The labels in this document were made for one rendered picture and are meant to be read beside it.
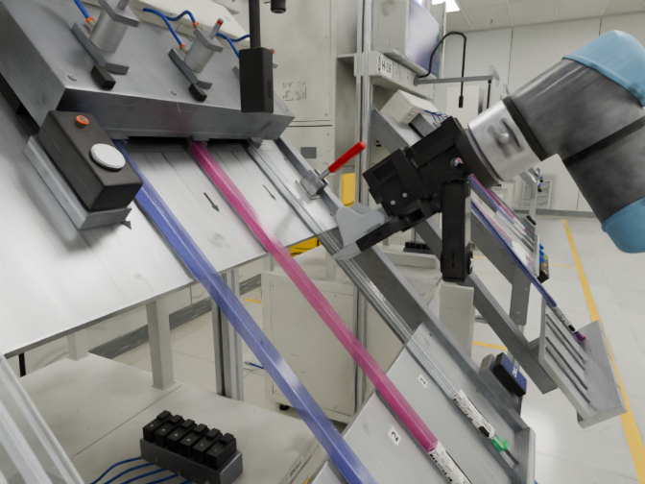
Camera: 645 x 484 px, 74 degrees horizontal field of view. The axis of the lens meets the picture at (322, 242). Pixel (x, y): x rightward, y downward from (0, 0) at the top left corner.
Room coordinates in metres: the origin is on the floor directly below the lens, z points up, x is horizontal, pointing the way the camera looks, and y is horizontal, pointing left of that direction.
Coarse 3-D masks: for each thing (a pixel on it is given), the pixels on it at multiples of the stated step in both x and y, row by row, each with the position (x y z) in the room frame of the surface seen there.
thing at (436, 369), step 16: (256, 144) 0.60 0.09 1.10; (272, 176) 0.58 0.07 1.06; (288, 192) 0.56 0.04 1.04; (304, 208) 0.55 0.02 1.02; (320, 224) 0.55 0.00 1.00; (336, 240) 0.54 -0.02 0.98; (352, 272) 0.52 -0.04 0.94; (368, 288) 0.51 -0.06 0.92; (384, 304) 0.50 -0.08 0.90; (400, 320) 0.50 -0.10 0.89; (416, 336) 0.50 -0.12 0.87; (416, 352) 0.48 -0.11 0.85; (432, 368) 0.47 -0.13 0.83; (448, 384) 0.47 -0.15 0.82; (496, 432) 0.45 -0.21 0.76; (496, 448) 0.44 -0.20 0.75
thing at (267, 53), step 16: (256, 48) 0.33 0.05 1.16; (240, 64) 0.33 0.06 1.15; (256, 64) 0.33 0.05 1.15; (272, 64) 0.33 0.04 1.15; (240, 80) 0.33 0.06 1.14; (256, 80) 0.33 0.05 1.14; (272, 80) 0.33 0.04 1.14; (240, 96) 0.33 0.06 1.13; (256, 96) 0.33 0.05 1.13; (272, 96) 0.33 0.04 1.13; (256, 112) 0.33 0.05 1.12; (272, 112) 0.33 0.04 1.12
